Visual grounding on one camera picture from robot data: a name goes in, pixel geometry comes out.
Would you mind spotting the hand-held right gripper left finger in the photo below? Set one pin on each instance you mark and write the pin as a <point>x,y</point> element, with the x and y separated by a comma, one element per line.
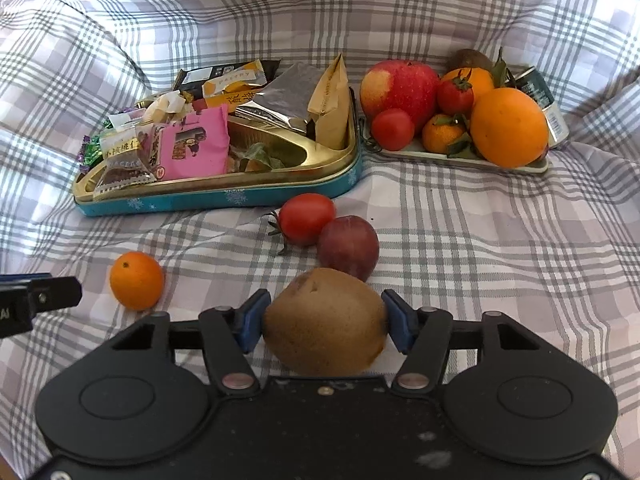
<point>250,327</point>

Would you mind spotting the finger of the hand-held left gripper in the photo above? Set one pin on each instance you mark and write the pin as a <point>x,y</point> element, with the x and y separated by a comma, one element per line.
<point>50,292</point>

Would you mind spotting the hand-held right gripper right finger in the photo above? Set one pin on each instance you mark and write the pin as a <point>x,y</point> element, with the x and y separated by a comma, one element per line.
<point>397,325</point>

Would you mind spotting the large brown kiwi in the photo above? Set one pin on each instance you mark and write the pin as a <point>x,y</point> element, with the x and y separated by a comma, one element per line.
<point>325,327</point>

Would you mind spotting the small orange mandarin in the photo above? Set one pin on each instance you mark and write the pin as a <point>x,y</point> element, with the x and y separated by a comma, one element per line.
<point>136,280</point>

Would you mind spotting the dark red plum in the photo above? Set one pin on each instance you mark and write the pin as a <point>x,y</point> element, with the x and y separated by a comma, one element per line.
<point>348,247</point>

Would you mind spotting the grey plaid blanket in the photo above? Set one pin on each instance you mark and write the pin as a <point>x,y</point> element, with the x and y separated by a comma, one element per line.
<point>475,240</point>

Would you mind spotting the red tomato with stem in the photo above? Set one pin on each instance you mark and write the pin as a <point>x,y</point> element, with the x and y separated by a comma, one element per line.
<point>306,217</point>

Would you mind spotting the teal and gold tin tray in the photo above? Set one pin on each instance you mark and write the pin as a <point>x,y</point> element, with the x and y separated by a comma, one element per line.
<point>200,202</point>

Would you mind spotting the clear wrapped cookie packet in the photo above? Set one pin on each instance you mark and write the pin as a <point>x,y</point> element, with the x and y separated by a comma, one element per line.
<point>125,175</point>

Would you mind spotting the green candy wrapper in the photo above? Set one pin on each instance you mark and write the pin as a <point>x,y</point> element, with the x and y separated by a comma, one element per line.
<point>90,156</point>

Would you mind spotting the purple candy wrapper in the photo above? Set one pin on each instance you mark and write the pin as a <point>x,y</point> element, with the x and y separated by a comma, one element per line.
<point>87,140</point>

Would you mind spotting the clear packet with yellow print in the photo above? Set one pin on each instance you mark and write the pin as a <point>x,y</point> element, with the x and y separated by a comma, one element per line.
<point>120,147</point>

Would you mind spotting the white rectangular plate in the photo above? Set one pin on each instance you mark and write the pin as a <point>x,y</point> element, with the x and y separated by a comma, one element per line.
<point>425,157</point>

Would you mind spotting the green crinkled wrapper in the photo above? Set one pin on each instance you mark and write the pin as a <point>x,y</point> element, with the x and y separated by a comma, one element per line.
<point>260,157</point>

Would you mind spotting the pink snack packet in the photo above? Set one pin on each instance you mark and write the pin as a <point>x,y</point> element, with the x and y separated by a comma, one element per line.
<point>200,145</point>

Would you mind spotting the round red tomato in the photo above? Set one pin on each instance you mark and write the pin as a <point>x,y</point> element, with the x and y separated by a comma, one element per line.
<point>393,130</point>

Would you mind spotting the mandarin with leaves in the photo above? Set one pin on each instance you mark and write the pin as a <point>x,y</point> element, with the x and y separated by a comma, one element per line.
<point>442,134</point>

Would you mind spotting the white candy wrapper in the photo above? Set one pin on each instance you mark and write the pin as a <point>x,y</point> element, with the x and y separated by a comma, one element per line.
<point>167,102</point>

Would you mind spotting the brown paper snack packet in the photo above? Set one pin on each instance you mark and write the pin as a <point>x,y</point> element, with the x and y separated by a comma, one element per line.
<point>332,110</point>

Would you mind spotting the large orange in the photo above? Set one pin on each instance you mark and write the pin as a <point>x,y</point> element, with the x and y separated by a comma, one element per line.
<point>509,127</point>

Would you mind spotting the orange snack packet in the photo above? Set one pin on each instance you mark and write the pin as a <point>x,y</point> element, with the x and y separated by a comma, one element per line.
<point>237,100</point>

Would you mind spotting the red tomato with green calyx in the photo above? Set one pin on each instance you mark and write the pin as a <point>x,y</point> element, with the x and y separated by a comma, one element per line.
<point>455,96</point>

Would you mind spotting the red apple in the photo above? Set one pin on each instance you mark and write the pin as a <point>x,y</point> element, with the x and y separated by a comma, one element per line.
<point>400,85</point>

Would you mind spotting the silver foil packet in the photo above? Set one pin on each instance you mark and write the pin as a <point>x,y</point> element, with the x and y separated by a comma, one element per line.
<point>290,90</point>

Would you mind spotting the yellow snack packet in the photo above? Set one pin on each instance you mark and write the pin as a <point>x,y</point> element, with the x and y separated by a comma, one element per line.
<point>232,80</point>

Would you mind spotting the medium orange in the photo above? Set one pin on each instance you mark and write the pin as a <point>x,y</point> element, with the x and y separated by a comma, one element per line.
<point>480,85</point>

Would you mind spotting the black snack packet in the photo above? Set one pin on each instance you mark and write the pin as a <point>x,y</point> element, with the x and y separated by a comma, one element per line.
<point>192,76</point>

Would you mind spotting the dark green can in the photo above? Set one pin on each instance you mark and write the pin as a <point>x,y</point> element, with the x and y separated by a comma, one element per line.
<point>540,95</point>

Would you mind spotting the small brown kiwi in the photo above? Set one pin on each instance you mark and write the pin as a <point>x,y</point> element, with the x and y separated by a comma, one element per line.
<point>467,60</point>

